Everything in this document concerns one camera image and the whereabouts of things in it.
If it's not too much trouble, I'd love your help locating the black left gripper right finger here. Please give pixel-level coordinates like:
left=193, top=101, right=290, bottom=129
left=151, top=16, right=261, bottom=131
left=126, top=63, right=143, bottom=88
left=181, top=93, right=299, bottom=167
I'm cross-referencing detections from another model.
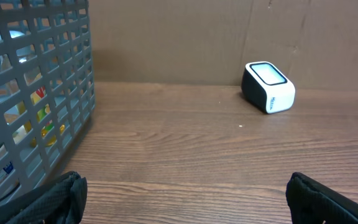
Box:
left=285, top=172, right=358, bottom=224

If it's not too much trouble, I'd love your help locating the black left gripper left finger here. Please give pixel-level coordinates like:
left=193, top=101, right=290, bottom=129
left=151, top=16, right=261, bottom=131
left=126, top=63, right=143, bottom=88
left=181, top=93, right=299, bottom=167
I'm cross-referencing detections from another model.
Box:
left=0, top=171, right=88, bottom=224

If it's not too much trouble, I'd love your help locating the yellow oil bottle silver cap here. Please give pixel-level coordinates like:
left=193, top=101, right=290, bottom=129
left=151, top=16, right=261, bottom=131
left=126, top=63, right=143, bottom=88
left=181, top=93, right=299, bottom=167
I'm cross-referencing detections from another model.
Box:
left=0, top=30, right=66, bottom=147

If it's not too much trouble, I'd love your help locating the white barcode scanner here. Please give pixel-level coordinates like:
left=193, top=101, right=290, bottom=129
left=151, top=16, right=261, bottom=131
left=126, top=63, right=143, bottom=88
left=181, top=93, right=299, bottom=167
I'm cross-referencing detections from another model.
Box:
left=241, top=61, right=296, bottom=114

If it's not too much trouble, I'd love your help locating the grey plastic mesh basket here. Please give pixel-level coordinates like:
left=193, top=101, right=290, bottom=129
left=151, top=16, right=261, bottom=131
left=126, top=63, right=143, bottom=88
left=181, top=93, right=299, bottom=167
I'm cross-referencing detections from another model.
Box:
left=0, top=0, right=95, bottom=206

